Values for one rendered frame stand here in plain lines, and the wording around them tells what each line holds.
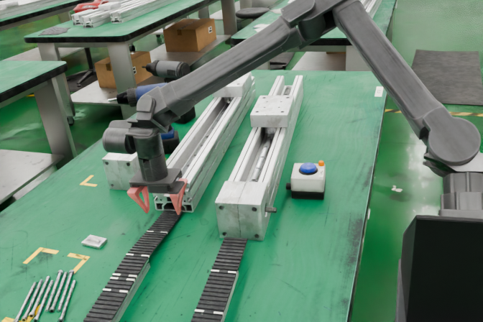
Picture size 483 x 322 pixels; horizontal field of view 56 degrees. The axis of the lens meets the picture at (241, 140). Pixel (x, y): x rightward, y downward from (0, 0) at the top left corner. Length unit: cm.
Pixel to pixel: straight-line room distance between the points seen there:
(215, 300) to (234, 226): 21
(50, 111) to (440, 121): 242
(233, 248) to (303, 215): 22
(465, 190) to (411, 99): 18
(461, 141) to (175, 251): 61
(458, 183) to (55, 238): 87
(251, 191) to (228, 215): 7
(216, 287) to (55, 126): 219
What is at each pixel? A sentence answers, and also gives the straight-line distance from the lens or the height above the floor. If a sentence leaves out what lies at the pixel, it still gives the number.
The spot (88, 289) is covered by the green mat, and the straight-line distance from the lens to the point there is 100.
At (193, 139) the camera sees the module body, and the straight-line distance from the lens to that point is 132.
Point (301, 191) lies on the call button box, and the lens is 113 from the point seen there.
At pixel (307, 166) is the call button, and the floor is 85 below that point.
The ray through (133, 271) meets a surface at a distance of 94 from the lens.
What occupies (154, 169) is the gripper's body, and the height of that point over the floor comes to 95.
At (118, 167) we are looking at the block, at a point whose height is 85.
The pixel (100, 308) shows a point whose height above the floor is 81.
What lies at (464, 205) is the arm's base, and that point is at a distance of 78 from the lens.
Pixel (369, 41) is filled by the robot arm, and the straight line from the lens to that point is 91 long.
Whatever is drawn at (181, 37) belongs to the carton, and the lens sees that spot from 495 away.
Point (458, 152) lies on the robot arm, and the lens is 79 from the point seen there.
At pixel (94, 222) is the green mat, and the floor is 78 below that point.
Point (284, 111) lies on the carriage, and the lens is 132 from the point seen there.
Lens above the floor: 141
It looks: 26 degrees down
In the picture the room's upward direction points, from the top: 6 degrees counter-clockwise
